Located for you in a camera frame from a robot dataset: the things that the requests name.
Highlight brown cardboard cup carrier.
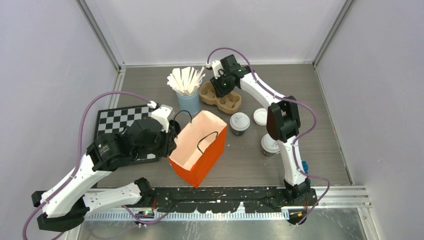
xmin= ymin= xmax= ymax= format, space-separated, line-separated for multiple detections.
xmin=198 ymin=82 xmax=242 ymax=115

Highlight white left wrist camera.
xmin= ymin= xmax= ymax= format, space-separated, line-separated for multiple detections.
xmin=150 ymin=104 xmax=174 ymax=133

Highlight stack of white lids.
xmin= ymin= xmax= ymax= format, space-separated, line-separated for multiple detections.
xmin=253 ymin=108 xmax=267 ymax=126

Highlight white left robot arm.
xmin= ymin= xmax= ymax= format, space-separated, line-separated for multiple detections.
xmin=31 ymin=116 xmax=181 ymax=232

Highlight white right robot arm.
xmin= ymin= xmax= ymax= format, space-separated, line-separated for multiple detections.
xmin=206 ymin=55 xmax=311 ymax=205

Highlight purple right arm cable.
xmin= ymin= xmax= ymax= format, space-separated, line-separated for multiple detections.
xmin=206 ymin=47 xmax=331 ymax=226

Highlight light blue cup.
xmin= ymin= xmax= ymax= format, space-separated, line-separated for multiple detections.
xmin=176 ymin=90 xmax=201 ymax=115

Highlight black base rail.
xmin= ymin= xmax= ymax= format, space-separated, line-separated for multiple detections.
xmin=120 ymin=186 xmax=319 ymax=215

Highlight white coffee cup lid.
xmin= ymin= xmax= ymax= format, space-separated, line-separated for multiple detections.
xmin=260 ymin=133 xmax=280 ymax=153

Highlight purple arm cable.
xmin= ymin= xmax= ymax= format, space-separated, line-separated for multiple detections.
xmin=21 ymin=91 xmax=157 ymax=240
xmin=206 ymin=47 xmax=331 ymax=226

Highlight orange paper bag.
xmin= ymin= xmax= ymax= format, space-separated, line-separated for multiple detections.
xmin=168 ymin=110 xmax=228 ymax=188

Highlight black paper coffee cup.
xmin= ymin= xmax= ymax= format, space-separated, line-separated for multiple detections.
xmin=261 ymin=149 xmax=278 ymax=157

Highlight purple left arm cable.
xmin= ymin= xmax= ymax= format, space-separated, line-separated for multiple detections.
xmin=21 ymin=91 xmax=157 ymax=240

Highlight blue toy block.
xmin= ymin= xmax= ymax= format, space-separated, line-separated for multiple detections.
xmin=301 ymin=160 xmax=309 ymax=174

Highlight white wooden stir sticks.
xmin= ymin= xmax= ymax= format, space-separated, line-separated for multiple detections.
xmin=166 ymin=66 xmax=205 ymax=96

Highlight black white chessboard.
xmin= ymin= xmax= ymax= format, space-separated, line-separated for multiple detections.
xmin=87 ymin=105 xmax=160 ymax=171

